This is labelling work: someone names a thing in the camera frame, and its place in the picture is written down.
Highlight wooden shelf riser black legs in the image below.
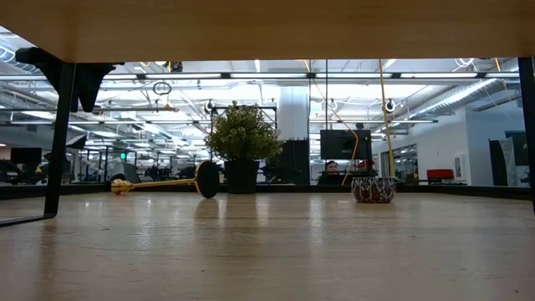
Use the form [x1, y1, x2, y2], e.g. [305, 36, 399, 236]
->
[0, 0, 535, 228]

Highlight red box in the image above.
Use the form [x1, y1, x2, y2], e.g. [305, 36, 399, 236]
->
[425, 168, 456, 181]

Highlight person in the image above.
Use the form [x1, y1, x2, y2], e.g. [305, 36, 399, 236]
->
[316, 161, 350, 186]

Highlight black monitor screen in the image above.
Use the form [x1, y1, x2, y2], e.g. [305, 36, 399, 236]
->
[320, 129, 373, 161]

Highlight red patterned candle tin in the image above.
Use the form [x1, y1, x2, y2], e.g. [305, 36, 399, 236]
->
[350, 176, 398, 205]

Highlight dark standing panel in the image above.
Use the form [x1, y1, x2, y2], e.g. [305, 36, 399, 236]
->
[488, 137, 519, 187]

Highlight thick yellow cable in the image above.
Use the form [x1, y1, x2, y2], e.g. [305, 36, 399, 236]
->
[378, 59, 397, 179]

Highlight small black monitor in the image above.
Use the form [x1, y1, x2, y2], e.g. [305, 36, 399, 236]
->
[10, 147, 43, 165]

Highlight thin yellow cable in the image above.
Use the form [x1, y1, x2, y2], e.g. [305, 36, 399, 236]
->
[303, 59, 361, 186]

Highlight very long gold candlestick holder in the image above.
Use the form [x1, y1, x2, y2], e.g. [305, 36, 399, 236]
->
[110, 161, 221, 200]

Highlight green potted plant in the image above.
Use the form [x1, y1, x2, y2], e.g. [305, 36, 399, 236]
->
[204, 99, 284, 195]

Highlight black cabinet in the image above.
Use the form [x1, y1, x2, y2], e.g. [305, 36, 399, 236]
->
[278, 140, 311, 186]

